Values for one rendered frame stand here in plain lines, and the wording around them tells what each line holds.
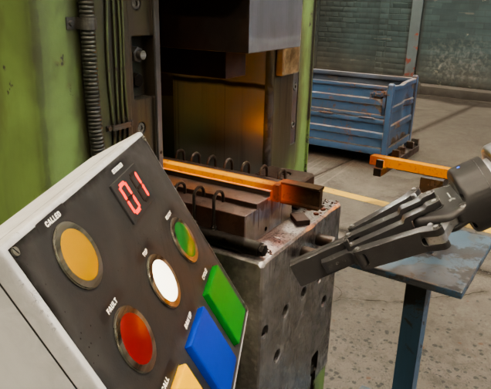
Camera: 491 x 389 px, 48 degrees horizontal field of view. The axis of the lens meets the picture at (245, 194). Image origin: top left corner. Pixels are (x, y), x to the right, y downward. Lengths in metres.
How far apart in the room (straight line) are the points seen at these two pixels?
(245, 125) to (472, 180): 0.85
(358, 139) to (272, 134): 3.61
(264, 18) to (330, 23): 8.76
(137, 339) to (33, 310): 0.10
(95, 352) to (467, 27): 8.56
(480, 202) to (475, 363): 1.91
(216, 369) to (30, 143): 0.43
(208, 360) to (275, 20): 0.64
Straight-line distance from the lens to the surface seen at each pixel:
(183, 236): 0.64
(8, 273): 0.40
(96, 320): 0.45
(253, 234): 1.06
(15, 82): 0.83
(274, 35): 1.02
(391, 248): 0.60
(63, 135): 0.83
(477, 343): 2.61
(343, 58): 9.63
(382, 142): 4.86
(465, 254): 1.63
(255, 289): 1.01
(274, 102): 1.35
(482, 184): 0.61
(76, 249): 0.45
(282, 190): 1.09
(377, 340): 2.48
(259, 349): 1.08
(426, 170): 1.42
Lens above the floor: 1.36
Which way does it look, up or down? 20 degrees down
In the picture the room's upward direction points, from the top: 1 degrees clockwise
